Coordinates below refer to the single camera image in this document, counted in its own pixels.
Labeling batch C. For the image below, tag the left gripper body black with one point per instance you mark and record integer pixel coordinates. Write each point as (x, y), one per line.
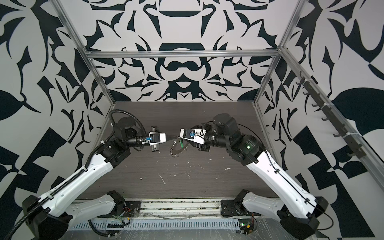
(154, 128)

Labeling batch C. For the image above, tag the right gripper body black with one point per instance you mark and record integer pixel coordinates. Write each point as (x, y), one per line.
(211, 138)

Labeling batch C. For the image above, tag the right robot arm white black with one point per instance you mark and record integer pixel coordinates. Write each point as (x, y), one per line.
(251, 153)

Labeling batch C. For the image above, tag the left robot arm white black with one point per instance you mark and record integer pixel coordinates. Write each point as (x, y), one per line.
(54, 212)

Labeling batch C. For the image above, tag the small electronics board green led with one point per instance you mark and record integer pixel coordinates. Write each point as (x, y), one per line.
(248, 228)

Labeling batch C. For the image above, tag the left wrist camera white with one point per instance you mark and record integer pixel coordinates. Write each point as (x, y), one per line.
(156, 138)

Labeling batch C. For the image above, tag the aluminium front rail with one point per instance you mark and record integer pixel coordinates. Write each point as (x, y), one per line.
(180, 207)

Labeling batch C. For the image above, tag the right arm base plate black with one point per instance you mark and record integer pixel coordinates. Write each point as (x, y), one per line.
(230, 208)

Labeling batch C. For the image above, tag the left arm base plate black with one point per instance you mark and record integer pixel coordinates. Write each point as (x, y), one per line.
(128, 209)

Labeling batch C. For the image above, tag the white slotted cable duct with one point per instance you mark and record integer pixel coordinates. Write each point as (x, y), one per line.
(176, 224)

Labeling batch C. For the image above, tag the grey wall hook rack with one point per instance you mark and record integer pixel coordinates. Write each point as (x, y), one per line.
(333, 115)

